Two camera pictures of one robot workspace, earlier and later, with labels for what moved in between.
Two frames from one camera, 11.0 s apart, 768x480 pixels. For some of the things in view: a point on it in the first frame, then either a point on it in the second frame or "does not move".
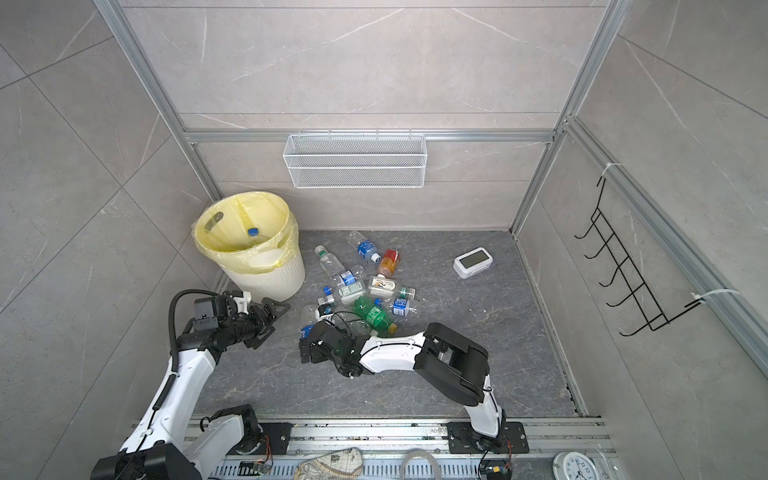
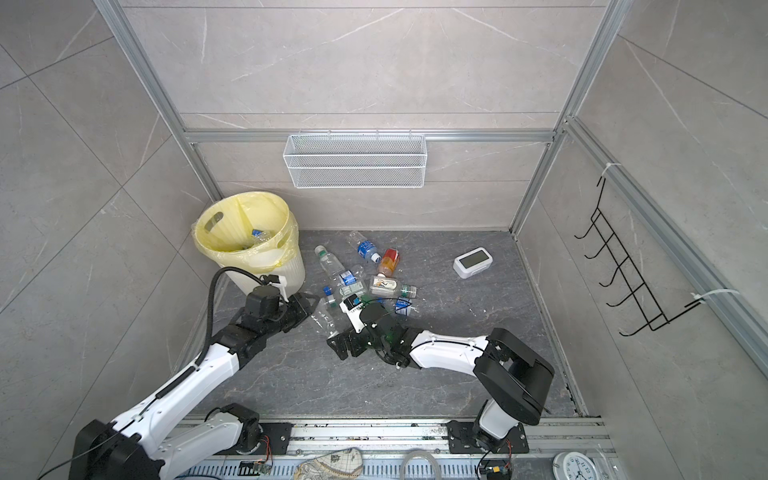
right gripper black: (315, 356) -> (352, 337)
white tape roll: (415, 454) does not move
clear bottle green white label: (351, 293) does not move
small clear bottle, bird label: (382, 285) does not move
